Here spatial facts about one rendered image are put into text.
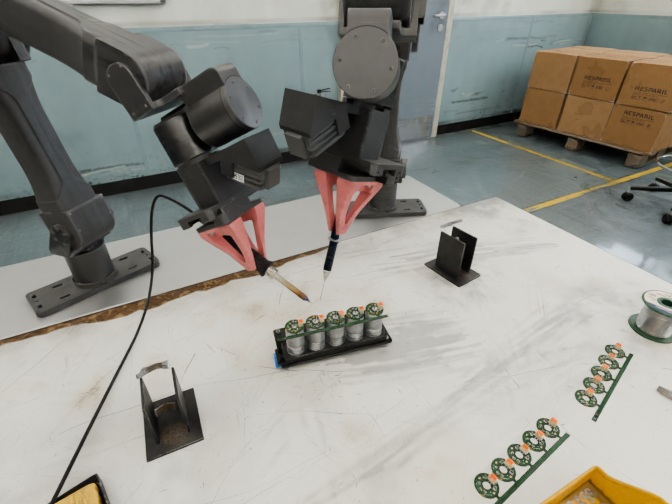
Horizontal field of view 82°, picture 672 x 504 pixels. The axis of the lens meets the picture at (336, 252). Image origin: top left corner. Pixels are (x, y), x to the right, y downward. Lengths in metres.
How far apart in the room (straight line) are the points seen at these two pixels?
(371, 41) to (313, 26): 2.88
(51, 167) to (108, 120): 2.33
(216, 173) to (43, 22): 0.23
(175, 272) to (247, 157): 0.38
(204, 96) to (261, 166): 0.09
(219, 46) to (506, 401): 2.79
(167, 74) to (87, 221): 0.29
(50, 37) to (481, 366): 0.65
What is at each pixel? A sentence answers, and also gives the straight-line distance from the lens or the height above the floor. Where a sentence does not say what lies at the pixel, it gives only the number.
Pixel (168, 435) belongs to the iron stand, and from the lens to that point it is 0.52.
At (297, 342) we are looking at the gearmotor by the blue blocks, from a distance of 0.52.
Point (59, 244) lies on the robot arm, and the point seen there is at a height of 0.85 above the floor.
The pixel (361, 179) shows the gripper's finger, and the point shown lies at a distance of 0.44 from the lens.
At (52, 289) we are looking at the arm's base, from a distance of 0.81.
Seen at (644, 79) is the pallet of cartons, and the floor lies 0.64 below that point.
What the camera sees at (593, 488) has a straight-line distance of 0.53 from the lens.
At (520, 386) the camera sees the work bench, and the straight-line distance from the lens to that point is 0.58.
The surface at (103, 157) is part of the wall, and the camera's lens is 3.07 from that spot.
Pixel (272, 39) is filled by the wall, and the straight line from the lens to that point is 3.13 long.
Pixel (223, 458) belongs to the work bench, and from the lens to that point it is 0.50.
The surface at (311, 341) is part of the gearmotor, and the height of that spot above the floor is 0.79.
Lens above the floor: 1.17
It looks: 34 degrees down
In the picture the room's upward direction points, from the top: straight up
